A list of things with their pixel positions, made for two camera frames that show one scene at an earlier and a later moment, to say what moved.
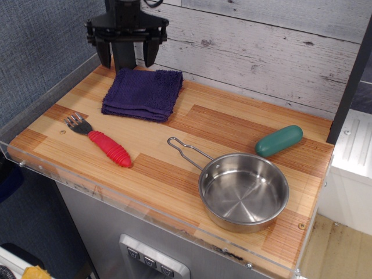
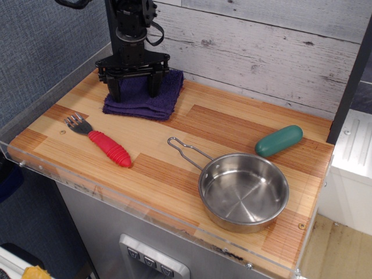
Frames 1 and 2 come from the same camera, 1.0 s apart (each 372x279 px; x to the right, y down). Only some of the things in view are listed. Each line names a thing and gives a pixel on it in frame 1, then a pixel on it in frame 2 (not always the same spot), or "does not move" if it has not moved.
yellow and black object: x=36 y=272 does not move
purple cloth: x=148 y=95 does not move
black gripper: x=124 y=21 → x=132 y=59
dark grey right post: x=360 y=66 does not move
